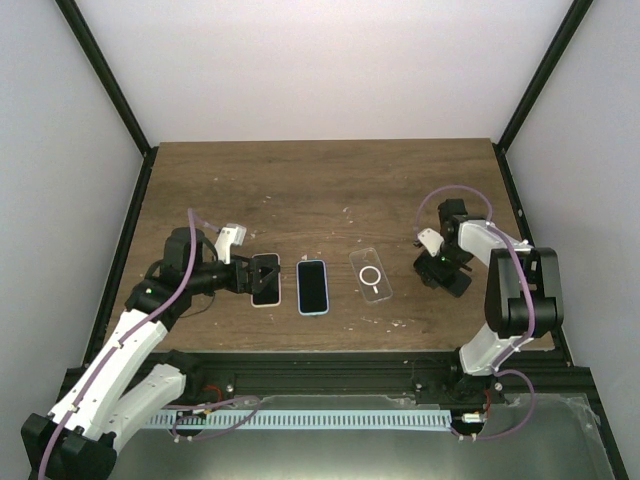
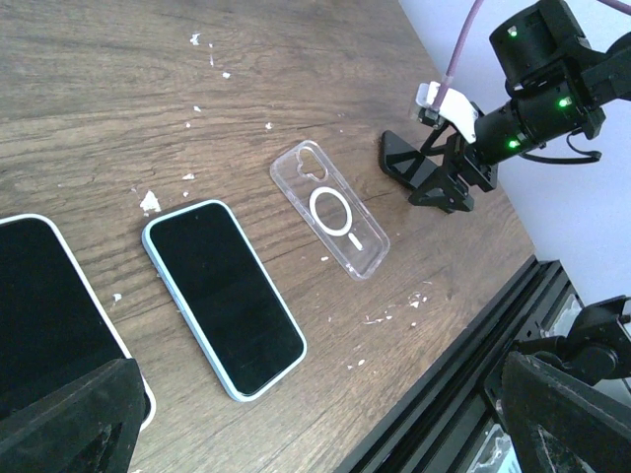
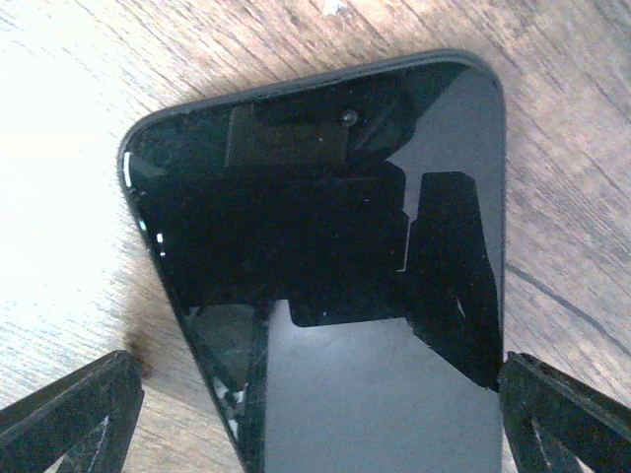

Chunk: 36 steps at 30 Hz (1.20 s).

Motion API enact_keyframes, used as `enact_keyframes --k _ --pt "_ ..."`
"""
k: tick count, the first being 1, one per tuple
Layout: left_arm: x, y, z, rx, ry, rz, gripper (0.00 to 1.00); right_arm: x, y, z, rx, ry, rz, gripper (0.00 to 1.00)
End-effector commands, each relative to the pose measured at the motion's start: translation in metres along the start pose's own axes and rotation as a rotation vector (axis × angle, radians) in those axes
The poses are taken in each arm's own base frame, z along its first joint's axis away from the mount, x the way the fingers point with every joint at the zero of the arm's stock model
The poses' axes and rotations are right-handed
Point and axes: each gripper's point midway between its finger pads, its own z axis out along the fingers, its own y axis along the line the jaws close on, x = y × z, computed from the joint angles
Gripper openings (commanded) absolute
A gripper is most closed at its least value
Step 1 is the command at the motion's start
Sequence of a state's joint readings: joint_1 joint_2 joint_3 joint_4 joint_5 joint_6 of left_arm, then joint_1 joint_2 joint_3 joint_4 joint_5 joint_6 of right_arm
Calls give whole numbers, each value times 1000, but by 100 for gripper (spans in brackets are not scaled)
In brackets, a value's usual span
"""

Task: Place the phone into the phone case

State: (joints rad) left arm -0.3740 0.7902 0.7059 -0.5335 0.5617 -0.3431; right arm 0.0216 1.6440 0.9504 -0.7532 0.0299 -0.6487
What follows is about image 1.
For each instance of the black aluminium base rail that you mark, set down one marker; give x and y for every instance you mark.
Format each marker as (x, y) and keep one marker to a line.
(431, 374)

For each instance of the white phone case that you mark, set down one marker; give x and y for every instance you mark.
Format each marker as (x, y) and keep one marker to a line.
(279, 300)

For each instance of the light blue phone case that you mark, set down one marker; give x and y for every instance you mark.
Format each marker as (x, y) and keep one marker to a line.
(327, 300)

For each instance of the left black frame post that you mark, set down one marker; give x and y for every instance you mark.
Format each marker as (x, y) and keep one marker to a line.
(92, 51)

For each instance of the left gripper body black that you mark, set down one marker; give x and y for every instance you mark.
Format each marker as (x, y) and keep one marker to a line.
(236, 282)

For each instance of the black frame post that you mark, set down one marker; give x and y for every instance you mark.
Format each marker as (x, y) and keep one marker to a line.
(92, 51)
(562, 38)

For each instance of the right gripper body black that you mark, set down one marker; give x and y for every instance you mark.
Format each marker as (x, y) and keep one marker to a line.
(453, 260)

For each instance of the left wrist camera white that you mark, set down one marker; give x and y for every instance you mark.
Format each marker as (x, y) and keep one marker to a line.
(229, 236)

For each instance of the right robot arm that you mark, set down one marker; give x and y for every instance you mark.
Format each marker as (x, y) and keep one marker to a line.
(523, 296)

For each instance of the right black frame post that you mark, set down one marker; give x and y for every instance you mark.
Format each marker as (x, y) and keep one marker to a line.
(562, 38)

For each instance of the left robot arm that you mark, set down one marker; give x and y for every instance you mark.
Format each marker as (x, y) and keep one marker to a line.
(83, 433)

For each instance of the pink phone black screen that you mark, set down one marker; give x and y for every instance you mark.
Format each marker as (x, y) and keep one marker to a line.
(272, 295)

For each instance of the clear magsafe phone case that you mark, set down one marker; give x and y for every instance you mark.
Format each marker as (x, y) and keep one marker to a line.
(370, 275)

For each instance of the light blue slotted cable duct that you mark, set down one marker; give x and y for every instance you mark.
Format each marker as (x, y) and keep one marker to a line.
(403, 420)

